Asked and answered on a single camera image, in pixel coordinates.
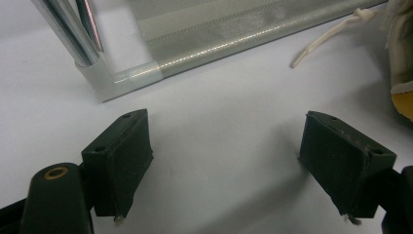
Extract metal shoe rack grey shelves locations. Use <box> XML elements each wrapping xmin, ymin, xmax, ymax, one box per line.
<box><xmin>30</xmin><ymin>0</ymin><xmax>391</xmax><ymax>103</ymax></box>

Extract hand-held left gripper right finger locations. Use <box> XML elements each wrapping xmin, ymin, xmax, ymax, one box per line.
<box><xmin>298</xmin><ymin>110</ymin><xmax>397</xmax><ymax>218</ymax></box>

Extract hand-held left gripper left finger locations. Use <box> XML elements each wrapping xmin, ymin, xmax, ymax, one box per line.
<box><xmin>81</xmin><ymin>108</ymin><xmax>155</xmax><ymax>218</ymax></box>

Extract white sneaker yellow insole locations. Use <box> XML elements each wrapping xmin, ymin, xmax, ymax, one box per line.
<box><xmin>289</xmin><ymin>0</ymin><xmax>413</xmax><ymax>123</ymax></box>

